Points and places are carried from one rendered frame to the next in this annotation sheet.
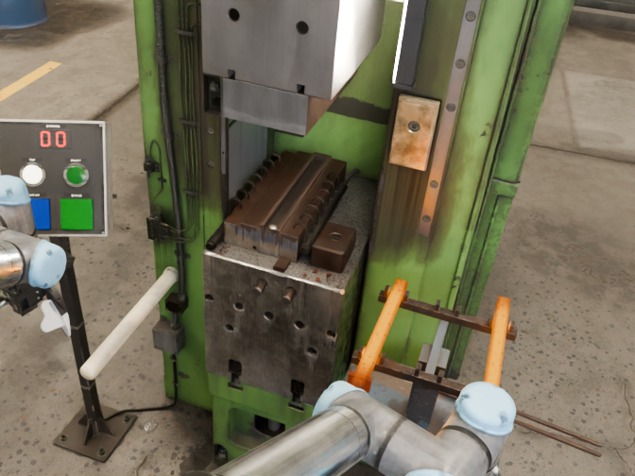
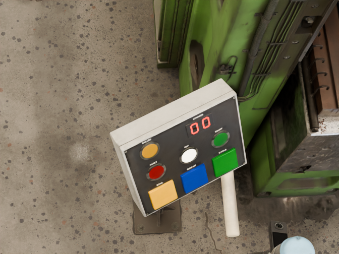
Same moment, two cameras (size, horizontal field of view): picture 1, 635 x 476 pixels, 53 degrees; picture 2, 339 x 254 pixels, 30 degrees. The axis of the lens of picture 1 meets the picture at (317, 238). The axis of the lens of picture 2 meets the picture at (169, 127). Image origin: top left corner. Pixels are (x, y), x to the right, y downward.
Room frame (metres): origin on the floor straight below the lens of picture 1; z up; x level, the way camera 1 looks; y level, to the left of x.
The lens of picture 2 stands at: (0.88, 1.00, 2.72)
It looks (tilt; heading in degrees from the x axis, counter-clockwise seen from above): 71 degrees down; 330
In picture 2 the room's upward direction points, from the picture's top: 11 degrees clockwise
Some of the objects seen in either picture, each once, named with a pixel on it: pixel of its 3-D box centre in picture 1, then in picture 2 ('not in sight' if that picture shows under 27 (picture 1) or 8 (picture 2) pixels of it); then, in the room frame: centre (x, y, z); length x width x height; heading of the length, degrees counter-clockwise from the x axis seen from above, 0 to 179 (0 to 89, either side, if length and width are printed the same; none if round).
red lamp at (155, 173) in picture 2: not in sight; (156, 172); (1.27, 0.79, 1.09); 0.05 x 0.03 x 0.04; 74
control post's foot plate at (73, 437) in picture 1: (94, 422); (157, 207); (1.37, 0.70, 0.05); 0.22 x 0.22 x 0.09; 74
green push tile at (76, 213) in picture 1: (77, 213); (224, 161); (1.26, 0.59, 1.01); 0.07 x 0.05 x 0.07; 99
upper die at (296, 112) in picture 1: (298, 75); not in sight; (1.50, 0.09, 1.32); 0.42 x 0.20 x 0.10; 164
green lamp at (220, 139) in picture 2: (76, 175); (220, 139); (1.31, 0.59, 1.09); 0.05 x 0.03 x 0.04; 74
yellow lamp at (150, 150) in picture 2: not in sight; (149, 150); (1.31, 0.80, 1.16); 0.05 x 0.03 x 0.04; 74
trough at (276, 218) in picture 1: (299, 189); not in sight; (1.49, 0.06, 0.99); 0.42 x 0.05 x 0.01; 164
